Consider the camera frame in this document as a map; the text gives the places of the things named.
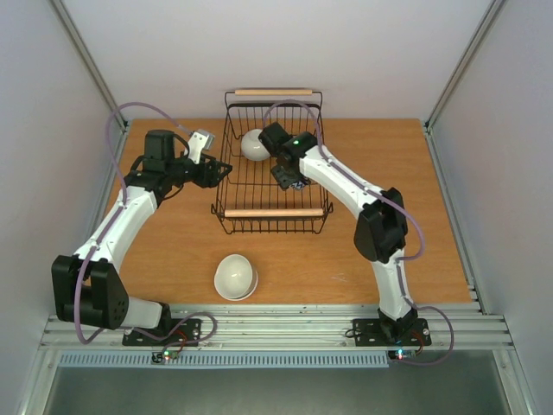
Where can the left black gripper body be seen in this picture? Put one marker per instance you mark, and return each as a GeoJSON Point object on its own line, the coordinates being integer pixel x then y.
{"type": "Point", "coordinates": [206, 180]}

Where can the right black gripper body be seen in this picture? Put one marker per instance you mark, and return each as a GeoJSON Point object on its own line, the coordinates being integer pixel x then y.
{"type": "Point", "coordinates": [284, 174]}

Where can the white ribbed bowl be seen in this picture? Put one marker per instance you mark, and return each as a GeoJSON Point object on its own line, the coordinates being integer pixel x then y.
{"type": "Point", "coordinates": [252, 148]}

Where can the black wire dish rack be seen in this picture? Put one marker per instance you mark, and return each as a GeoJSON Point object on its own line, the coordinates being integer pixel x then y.
{"type": "Point", "coordinates": [249, 199]}

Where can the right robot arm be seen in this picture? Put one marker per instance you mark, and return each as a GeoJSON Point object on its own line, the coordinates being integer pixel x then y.
{"type": "Point", "coordinates": [381, 226]}

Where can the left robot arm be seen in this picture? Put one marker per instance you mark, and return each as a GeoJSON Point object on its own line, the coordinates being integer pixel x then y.
{"type": "Point", "coordinates": [88, 290]}

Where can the large white bowl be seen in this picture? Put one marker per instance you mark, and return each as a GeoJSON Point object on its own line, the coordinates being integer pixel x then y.
{"type": "Point", "coordinates": [236, 278]}

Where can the left controller board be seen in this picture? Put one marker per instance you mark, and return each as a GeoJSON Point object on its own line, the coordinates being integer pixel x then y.
{"type": "Point", "coordinates": [164, 357]}

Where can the controller board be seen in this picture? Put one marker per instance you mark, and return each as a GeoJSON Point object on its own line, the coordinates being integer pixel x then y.
{"type": "Point", "coordinates": [164, 357]}
{"type": "Point", "coordinates": [402, 354]}

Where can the right controller board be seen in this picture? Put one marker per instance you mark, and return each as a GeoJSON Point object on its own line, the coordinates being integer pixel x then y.
{"type": "Point", "coordinates": [402, 354]}

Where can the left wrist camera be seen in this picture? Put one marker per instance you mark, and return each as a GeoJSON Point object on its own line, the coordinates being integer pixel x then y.
{"type": "Point", "coordinates": [199, 141]}

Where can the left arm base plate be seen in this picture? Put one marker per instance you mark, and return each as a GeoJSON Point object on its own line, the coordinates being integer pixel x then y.
{"type": "Point", "coordinates": [188, 331]}

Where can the grey slotted cable duct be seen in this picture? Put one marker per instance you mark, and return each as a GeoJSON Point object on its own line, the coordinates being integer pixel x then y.
{"type": "Point", "coordinates": [228, 359]}

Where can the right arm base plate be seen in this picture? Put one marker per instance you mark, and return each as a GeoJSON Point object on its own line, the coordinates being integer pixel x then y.
{"type": "Point", "coordinates": [371, 332]}

